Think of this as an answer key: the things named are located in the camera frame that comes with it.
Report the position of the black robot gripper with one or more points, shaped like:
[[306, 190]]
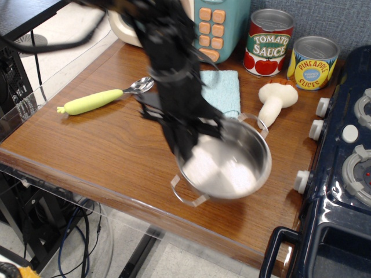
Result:
[[182, 112]]

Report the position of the small stainless steel pot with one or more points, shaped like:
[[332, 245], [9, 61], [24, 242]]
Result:
[[228, 168]]

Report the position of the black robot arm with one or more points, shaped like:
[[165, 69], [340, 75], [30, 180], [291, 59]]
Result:
[[190, 68]]

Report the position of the light blue folded cloth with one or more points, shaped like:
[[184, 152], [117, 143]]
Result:
[[221, 89]]

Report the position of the plush white mushroom toy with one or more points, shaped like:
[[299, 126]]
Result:
[[275, 95]]

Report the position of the teal toy microwave oven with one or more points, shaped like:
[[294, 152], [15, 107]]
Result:
[[226, 29]]

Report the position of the white stove knob lower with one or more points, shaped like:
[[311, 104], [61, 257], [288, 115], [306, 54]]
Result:
[[301, 180]]

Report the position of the white stove knob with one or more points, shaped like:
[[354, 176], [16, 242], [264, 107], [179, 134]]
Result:
[[322, 107], [301, 180], [316, 129]]

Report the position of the white stove knob middle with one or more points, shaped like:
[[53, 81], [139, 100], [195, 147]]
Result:
[[316, 129]]

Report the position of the tomato sauce can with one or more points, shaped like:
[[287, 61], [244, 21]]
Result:
[[267, 42]]

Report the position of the white stove knob upper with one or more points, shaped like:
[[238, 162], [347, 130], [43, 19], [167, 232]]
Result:
[[322, 107]]

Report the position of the pineapple slices can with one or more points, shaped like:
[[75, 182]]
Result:
[[312, 62]]

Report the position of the dark blue toy stove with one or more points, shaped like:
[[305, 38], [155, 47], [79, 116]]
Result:
[[333, 239]]

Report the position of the black desk at left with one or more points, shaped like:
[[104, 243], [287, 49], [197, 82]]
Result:
[[19, 17]]

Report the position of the spoon with yellow-green handle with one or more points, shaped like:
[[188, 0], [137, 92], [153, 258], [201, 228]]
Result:
[[97, 100]]

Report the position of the black table leg frame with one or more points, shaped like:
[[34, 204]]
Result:
[[35, 225]]

